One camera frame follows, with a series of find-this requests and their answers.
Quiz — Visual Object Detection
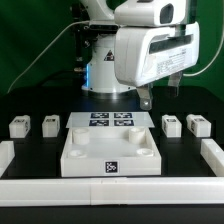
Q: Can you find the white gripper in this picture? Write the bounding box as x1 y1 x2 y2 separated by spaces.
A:
114 22 200 110

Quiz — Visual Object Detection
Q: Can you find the white square tabletop part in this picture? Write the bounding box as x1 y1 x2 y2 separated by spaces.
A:
60 126 161 177

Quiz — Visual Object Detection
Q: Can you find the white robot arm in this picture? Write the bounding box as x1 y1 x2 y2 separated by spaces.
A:
79 0 200 110

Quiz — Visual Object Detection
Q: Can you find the white right obstacle block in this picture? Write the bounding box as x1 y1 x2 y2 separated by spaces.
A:
200 139 224 177

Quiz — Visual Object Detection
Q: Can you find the white obstacle block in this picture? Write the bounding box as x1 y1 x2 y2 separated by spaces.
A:
0 141 15 177
200 139 224 177

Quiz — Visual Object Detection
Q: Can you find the white sheet with markers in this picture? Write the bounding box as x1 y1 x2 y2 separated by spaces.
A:
66 112 154 128

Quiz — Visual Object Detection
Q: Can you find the white front obstacle bar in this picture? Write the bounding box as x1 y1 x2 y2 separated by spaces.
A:
0 177 224 207

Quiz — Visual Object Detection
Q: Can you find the white left obstacle block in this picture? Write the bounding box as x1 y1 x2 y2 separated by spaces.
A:
0 141 15 177

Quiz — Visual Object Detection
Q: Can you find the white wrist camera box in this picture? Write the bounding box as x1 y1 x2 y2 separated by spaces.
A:
114 0 187 27

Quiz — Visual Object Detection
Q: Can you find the white cable right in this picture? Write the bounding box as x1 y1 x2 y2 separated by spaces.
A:
183 43 224 78

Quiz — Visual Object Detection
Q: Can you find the white cable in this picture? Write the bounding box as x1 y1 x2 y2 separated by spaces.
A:
183 43 224 78
6 20 91 94

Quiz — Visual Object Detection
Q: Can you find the black post behind robot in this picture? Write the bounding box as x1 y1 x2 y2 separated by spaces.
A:
70 3 85 73

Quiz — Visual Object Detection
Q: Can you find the white cable left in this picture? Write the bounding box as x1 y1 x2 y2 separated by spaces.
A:
6 20 91 94

